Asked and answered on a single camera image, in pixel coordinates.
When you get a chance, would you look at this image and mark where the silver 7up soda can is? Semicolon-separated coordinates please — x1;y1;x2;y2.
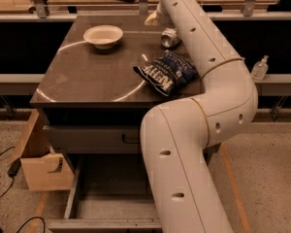
161;28;181;49

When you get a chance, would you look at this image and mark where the open grey middle drawer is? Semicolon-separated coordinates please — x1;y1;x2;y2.
48;153;162;233

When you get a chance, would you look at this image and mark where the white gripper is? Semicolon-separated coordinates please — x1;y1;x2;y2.
145;2;174;28

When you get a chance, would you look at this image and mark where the black power adapter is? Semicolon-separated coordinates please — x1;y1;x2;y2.
8;158;21;178

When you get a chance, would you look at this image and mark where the blue chip bag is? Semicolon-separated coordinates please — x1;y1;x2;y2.
133;50;198;96

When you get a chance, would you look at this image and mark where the clear sanitizer bottle right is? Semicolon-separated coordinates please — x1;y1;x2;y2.
251;55;269;80

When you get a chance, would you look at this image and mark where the grey metal rail frame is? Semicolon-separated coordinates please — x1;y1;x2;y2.
0;0;291;17

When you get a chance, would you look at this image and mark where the black floor cable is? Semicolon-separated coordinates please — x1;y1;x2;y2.
0;128;47;233

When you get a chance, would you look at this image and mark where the white paper bowl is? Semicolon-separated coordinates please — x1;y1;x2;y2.
83;25;123;50

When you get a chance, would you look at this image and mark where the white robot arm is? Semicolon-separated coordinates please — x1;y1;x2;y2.
141;0;258;233

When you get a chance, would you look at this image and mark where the closed grey top drawer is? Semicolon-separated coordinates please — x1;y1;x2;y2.
43;125;140;154

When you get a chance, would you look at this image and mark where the dark grey drawer cabinet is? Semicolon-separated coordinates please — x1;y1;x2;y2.
29;14;240;233

